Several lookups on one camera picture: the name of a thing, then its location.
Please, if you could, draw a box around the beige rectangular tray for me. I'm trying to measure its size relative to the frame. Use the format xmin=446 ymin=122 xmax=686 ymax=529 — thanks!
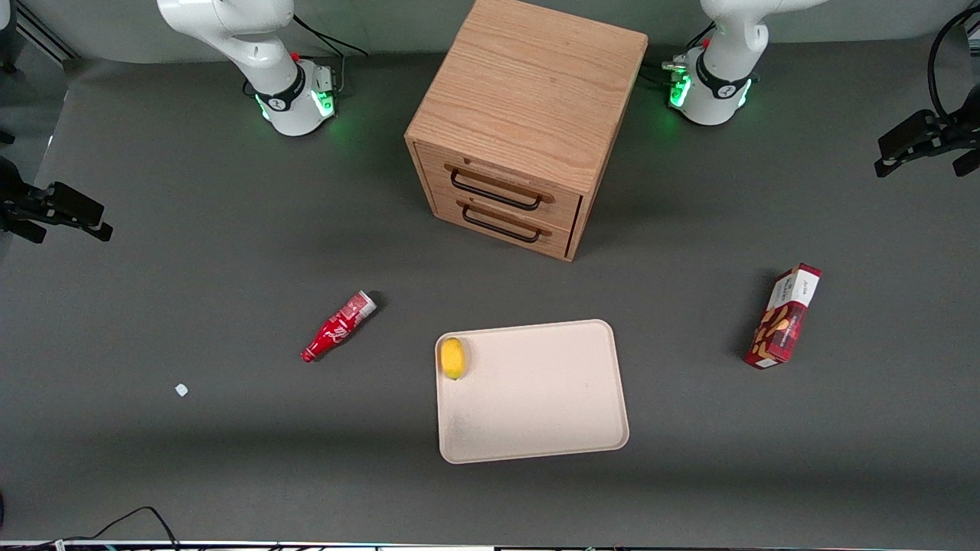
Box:
xmin=435 ymin=319 xmax=630 ymax=465

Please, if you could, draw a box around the red cookie box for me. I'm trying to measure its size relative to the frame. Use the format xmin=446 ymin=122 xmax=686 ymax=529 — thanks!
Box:
xmin=745 ymin=263 xmax=823 ymax=370

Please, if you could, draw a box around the yellow lemon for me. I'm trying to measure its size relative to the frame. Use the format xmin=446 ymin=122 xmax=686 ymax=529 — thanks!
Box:
xmin=440 ymin=337 xmax=466 ymax=380

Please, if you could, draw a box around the red cola bottle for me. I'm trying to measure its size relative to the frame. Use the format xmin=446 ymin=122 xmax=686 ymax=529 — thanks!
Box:
xmin=300 ymin=290 xmax=378 ymax=364

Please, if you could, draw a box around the wooden two-drawer cabinet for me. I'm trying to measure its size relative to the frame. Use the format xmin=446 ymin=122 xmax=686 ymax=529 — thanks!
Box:
xmin=404 ymin=0 xmax=649 ymax=262

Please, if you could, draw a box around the black metal drawer handle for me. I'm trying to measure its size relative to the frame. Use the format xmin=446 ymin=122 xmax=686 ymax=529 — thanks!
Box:
xmin=450 ymin=168 xmax=546 ymax=212
xmin=462 ymin=204 xmax=543 ymax=244

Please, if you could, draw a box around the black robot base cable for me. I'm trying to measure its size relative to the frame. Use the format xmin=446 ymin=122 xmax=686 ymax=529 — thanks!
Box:
xmin=293 ymin=14 xmax=369 ymax=94

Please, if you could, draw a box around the thin black cable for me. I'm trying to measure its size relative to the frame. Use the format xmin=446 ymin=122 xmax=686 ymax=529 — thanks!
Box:
xmin=0 ymin=507 xmax=181 ymax=549

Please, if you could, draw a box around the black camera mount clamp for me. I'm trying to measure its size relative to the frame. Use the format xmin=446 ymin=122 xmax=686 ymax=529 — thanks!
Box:
xmin=875 ymin=109 xmax=980 ymax=178
xmin=0 ymin=157 xmax=114 ymax=244

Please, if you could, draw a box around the thick black looped cable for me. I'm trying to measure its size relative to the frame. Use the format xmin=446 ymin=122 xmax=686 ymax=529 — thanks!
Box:
xmin=928 ymin=6 xmax=980 ymax=119

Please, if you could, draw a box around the aluminium frame rail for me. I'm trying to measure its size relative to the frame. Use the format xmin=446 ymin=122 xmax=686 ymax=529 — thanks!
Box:
xmin=15 ymin=0 xmax=79 ymax=62

